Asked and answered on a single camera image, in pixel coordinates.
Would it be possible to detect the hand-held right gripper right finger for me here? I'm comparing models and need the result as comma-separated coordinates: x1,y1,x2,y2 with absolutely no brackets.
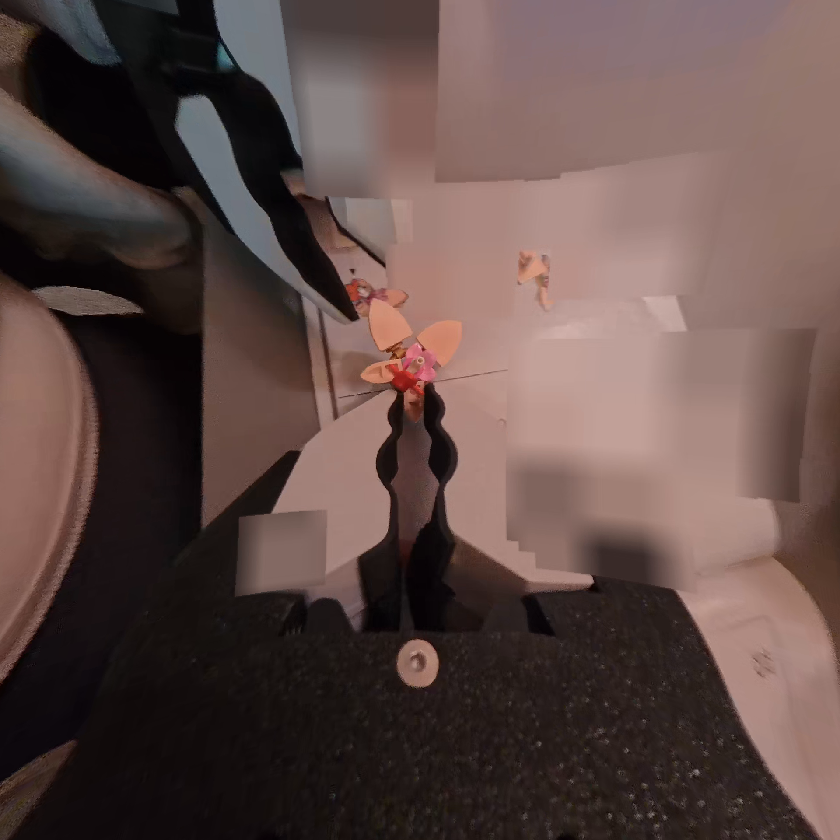
407,385,597,632

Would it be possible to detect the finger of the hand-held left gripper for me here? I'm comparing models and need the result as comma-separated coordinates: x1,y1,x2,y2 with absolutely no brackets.
174,64,362,324
218,0,304,168

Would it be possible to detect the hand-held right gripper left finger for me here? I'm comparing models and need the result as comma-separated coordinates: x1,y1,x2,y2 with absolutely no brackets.
271,394,404,632

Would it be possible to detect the white tray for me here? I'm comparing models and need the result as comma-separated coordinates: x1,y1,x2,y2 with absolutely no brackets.
303,197,690,421

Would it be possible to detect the pink red toy brick flower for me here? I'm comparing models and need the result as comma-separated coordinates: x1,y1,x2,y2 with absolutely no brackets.
360,303,463,421

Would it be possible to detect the beige toy brick flower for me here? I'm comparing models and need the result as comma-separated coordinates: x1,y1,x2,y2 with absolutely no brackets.
344,277,409,312
516,249,553,309

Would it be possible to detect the person's left forearm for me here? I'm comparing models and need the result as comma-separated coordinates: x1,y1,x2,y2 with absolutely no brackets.
0,92,198,263

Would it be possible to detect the pale desk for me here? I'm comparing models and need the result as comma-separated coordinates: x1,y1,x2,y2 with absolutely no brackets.
197,184,840,840

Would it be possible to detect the beige round object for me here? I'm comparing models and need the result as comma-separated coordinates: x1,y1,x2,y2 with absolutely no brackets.
0,276,99,683

